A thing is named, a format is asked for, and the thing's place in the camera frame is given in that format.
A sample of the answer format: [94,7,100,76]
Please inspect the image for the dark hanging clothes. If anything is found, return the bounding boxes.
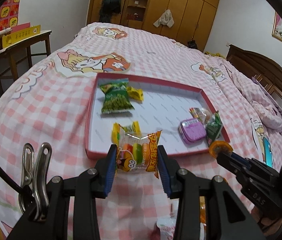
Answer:
[98,0,123,23]

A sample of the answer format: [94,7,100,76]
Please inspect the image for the pink checkered quilt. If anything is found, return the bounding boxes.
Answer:
[231,62,282,133]

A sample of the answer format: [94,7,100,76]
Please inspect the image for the yellow cardboard box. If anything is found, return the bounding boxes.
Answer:
[2,23,41,48]

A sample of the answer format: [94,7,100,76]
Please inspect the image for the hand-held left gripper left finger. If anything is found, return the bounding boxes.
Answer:
[7,144,118,240]

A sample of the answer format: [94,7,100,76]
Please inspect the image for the wooden headboard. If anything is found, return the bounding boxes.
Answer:
[226,44,282,130]

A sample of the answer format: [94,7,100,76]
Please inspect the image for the rainbow candy packet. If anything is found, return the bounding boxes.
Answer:
[190,107,212,123]

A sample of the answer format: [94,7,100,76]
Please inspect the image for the beige hanging cloth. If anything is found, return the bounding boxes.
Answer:
[153,9,175,28]

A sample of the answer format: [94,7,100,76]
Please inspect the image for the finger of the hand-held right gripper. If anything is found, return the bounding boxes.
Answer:
[231,152,266,176]
[217,152,249,186]

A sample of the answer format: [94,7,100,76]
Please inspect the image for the burger gummy packet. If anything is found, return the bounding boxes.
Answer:
[116,130,162,179]

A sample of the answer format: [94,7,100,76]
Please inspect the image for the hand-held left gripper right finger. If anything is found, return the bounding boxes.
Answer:
[158,145,266,240]

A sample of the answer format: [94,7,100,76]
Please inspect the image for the paper roll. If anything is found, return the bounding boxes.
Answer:
[0,27,13,40]

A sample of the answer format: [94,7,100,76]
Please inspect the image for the wooden wardrobe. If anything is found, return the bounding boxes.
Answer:
[86,0,221,53]

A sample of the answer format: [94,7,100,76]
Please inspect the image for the yellow candy packet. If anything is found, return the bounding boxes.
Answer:
[111,121,141,145]
[127,86,144,101]

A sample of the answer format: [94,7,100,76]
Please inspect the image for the pink peach jelly pouch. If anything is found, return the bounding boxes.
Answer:
[156,219,178,240]

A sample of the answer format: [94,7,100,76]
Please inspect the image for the pink cardboard box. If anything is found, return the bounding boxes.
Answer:
[85,72,231,159]

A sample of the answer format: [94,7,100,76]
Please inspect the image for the green pea snack packet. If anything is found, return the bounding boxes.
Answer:
[99,78,135,114]

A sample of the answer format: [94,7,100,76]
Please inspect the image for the metal spring clip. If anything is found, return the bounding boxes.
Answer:
[21,142,52,222]

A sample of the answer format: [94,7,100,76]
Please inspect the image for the orange chips packet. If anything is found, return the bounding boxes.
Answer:
[198,196,208,230]

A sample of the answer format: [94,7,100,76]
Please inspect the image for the red patterned box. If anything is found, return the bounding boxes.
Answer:
[127,12,144,22]

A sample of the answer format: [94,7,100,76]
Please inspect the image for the wooden side table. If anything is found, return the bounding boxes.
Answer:
[0,30,52,95]

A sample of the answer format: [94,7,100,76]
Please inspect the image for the dark green snack packet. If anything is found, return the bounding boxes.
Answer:
[205,111,222,145]

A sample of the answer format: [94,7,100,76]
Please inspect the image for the purple tin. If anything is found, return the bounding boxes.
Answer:
[178,118,206,144]

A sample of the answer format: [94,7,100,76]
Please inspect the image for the orange jelly cup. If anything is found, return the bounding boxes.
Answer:
[209,141,232,158]

